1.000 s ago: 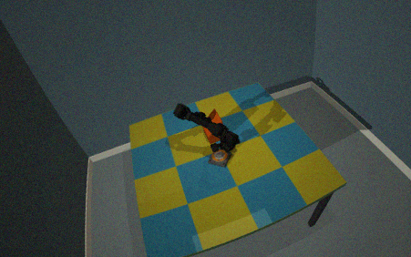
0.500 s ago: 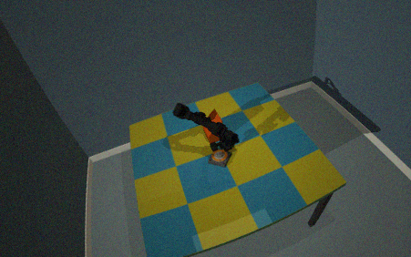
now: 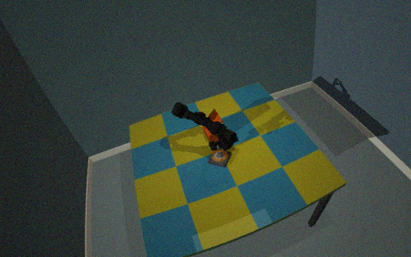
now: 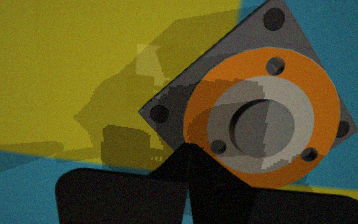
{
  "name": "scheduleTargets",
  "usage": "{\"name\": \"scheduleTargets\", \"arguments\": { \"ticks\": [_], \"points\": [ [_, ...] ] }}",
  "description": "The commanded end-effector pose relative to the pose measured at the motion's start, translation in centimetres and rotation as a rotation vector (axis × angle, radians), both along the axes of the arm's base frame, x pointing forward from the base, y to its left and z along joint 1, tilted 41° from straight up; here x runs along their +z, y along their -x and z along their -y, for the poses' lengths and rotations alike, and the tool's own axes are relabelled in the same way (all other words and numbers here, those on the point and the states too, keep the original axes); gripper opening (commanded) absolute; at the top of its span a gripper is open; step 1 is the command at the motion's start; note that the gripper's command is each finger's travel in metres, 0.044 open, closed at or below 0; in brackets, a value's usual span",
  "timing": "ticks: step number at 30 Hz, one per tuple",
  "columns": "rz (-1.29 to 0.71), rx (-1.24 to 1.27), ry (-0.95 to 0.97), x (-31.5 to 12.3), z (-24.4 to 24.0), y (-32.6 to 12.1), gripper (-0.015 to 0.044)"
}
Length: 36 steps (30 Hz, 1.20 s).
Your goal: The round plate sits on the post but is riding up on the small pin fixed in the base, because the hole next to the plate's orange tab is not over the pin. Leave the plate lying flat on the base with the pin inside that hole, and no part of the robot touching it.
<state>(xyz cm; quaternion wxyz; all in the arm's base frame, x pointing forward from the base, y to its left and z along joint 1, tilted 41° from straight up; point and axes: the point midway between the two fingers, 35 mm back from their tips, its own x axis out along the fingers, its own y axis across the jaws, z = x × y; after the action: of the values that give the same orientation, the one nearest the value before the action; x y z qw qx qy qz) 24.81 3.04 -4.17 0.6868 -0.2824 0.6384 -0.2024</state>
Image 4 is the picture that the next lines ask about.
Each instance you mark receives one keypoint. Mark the orange and grey round plate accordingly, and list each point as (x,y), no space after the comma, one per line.
(299,84)

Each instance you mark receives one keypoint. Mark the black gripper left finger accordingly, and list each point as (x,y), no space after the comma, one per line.
(96,196)

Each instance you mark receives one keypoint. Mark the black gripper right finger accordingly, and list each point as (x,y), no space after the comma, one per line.
(217,196)

